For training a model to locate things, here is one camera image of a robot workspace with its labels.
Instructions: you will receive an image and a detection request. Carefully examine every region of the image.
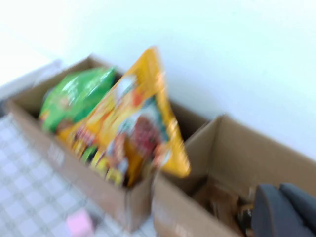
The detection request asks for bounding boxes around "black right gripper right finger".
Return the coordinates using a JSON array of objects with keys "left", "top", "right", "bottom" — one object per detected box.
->
[{"left": 279, "top": 182, "right": 316, "bottom": 237}]

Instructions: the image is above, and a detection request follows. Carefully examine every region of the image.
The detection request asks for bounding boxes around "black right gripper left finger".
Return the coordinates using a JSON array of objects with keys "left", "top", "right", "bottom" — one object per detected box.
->
[{"left": 251, "top": 183, "right": 312, "bottom": 237}]

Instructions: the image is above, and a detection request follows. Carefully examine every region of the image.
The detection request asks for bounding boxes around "cardboard box with clear tape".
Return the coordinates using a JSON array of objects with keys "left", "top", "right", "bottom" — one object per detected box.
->
[{"left": 151, "top": 114, "right": 316, "bottom": 237}]

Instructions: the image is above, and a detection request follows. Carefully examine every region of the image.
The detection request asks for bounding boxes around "large orange chips bag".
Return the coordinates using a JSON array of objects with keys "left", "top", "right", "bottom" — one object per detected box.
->
[{"left": 56, "top": 46, "right": 192, "bottom": 187}]

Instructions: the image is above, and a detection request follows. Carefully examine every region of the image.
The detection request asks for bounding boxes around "pink foam cube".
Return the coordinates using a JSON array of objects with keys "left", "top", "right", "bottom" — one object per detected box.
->
[{"left": 66, "top": 210, "right": 96, "bottom": 237}]

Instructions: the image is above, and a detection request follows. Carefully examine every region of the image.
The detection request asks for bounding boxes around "cardboard box with F2 print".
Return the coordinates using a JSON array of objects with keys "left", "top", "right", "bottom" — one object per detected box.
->
[{"left": 4, "top": 55, "right": 210, "bottom": 233}]

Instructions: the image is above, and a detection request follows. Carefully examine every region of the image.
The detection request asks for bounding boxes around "green Lay's chips bag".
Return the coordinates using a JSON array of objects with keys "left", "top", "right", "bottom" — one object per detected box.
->
[{"left": 39, "top": 66, "right": 117, "bottom": 133}]

